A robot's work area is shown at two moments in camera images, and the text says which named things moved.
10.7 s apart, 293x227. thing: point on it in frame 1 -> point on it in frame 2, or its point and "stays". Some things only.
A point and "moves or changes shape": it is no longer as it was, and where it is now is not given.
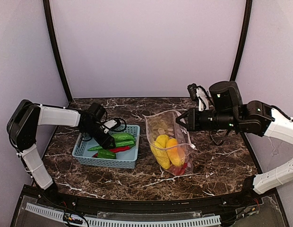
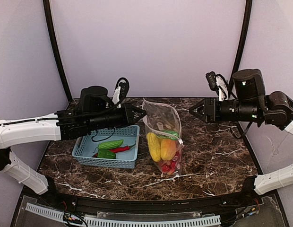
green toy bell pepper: x=106 y=153 stays
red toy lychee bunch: x=178 y=170 -> x=170 y=168
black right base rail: x=252 y=154 stays
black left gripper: x=105 y=141 -> x=127 y=115
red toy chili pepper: x=113 y=150 stays
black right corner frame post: x=243 y=39 stays
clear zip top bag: x=168 y=142 moves or changes shape
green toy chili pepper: x=117 y=144 -> x=169 y=132
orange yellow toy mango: x=176 y=154 -> x=168 y=149
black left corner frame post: x=47 y=5 stays
